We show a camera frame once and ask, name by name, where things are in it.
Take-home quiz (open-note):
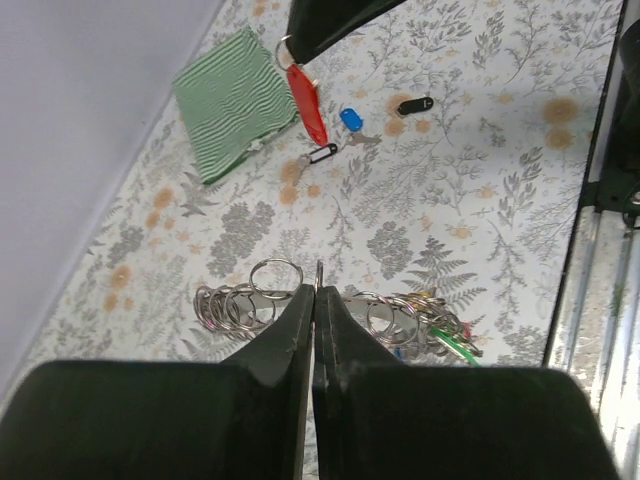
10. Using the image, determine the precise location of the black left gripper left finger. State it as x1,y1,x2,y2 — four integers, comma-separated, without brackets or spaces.
1,285,314,479

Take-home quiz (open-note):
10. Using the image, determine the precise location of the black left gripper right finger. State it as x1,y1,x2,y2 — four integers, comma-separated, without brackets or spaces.
313,287,618,479

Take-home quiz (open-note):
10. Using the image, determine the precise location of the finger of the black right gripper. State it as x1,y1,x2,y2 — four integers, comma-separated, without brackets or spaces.
287,0,403,64

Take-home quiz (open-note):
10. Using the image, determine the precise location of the key with red tag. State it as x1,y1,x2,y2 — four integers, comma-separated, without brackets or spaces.
274,35,329,147

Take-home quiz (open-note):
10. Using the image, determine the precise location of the green key tag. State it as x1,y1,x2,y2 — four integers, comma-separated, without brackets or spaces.
429,328,483,367

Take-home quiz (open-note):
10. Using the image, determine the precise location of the metal key organizer ring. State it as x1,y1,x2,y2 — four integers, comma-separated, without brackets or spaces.
193,257,484,369

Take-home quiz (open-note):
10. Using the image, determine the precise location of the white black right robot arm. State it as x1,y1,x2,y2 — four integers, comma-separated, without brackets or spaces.
284,1,639,227

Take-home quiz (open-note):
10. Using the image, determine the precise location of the key with blue tag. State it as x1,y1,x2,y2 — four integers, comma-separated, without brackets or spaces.
339,108,382,148

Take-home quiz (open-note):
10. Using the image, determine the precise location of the green white striped cloth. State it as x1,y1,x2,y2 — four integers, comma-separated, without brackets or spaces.
172,26,298,184

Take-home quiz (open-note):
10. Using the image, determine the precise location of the black key tag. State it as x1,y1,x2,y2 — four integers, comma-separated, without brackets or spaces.
396,96,434,116

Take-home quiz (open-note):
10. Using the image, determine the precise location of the key with black tag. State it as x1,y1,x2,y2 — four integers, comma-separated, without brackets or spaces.
292,143,338,186

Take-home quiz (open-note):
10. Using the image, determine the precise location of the floral tablecloth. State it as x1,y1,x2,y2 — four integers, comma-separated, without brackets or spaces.
1,1,621,395

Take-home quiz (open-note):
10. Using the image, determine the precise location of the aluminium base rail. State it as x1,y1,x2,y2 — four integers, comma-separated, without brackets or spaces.
544,207,639,479

